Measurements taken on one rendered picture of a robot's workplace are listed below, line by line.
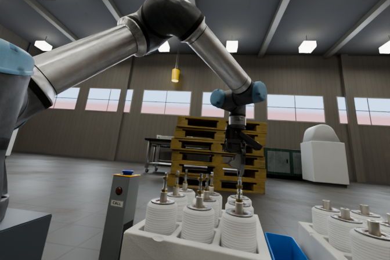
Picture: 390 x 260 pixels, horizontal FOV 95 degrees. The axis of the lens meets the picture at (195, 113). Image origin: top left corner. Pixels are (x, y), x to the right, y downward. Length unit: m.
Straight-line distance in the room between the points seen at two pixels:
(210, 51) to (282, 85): 8.51
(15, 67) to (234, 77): 0.51
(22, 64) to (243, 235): 0.56
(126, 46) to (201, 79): 8.18
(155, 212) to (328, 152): 5.16
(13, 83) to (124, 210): 0.52
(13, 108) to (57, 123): 10.74
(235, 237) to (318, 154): 4.95
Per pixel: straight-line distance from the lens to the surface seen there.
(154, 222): 0.62
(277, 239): 0.94
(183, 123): 2.61
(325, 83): 9.79
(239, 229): 0.56
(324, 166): 5.47
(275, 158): 5.95
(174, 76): 8.38
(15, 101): 0.34
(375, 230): 0.66
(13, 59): 0.33
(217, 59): 0.57
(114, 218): 0.75
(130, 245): 0.63
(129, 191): 0.72
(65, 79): 0.48
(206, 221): 0.58
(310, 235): 0.83
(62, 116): 10.97
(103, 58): 0.51
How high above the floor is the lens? 0.39
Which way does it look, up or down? 14 degrees up
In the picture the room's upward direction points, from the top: 5 degrees clockwise
